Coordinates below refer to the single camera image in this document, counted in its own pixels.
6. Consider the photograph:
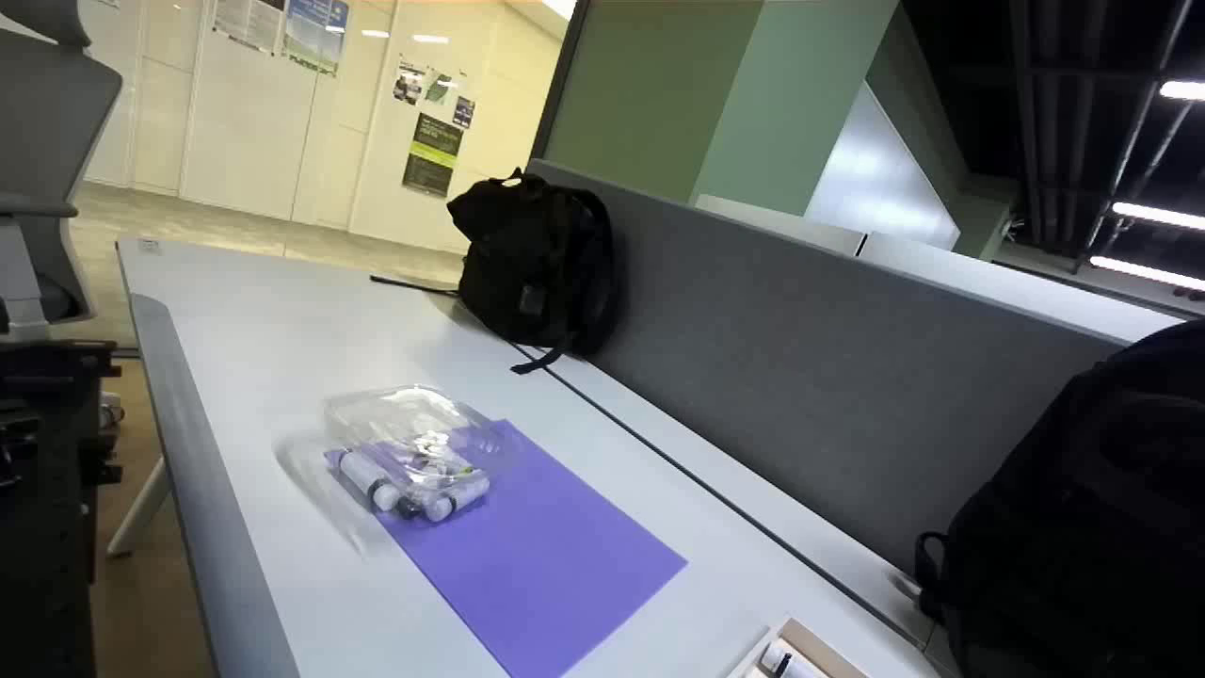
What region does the wooden tray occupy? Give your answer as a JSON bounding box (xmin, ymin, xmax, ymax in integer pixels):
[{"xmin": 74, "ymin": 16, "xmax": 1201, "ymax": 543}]
[{"xmin": 748, "ymin": 615, "xmax": 875, "ymax": 678}]

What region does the black equipment cart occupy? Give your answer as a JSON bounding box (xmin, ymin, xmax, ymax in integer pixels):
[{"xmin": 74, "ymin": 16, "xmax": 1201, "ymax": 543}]
[{"xmin": 0, "ymin": 334, "xmax": 129, "ymax": 678}]

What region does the black backpack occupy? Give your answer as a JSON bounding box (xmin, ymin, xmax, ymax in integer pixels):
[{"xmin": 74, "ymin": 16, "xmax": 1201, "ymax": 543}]
[
  {"xmin": 910, "ymin": 316, "xmax": 1205, "ymax": 678},
  {"xmin": 368, "ymin": 165, "xmax": 621, "ymax": 376}
]

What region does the clear plastic container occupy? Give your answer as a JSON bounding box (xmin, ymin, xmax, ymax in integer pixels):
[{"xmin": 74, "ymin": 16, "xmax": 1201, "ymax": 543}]
[{"xmin": 274, "ymin": 379, "xmax": 507, "ymax": 546}]

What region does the purple mat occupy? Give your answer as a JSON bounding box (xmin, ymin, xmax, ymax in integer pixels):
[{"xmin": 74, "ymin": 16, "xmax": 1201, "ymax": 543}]
[{"xmin": 372, "ymin": 417, "xmax": 693, "ymax": 678}]

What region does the white table leg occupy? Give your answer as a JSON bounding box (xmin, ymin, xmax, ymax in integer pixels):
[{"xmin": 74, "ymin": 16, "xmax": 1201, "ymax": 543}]
[{"xmin": 102, "ymin": 452, "xmax": 172, "ymax": 561}]

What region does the large wall poster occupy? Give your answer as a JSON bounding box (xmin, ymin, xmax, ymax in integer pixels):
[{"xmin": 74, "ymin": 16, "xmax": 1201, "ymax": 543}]
[
  {"xmin": 278, "ymin": 0, "xmax": 353, "ymax": 78},
  {"xmin": 207, "ymin": 0, "xmax": 286, "ymax": 60}
]

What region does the grey desk partition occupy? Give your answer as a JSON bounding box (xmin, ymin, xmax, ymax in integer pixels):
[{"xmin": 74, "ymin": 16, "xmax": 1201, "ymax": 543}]
[{"xmin": 525, "ymin": 158, "xmax": 1185, "ymax": 583}]

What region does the small white bottle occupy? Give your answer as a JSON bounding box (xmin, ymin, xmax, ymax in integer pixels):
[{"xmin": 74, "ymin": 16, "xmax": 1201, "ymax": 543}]
[
  {"xmin": 755, "ymin": 636, "xmax": 800, "ymax": 678},
  {"xmin": 331, "ymin": 449, "xmax": 407, "ymax": 517},
  {"xmin": 418, "ymin": 467, "xmax": 493, "ymax": 528}
]

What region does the grey office chair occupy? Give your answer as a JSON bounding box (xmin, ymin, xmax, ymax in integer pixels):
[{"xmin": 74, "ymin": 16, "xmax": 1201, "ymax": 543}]
[{"xmin": 0, "ymin": 0, "xmax": 129, "ymax": 337}]

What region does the green black wall poster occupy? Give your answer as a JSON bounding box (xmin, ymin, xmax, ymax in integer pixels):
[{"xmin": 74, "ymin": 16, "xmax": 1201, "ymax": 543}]
[{"xmin": 398, "ymin": 110, "xmax": 468, "ymax": 198}]

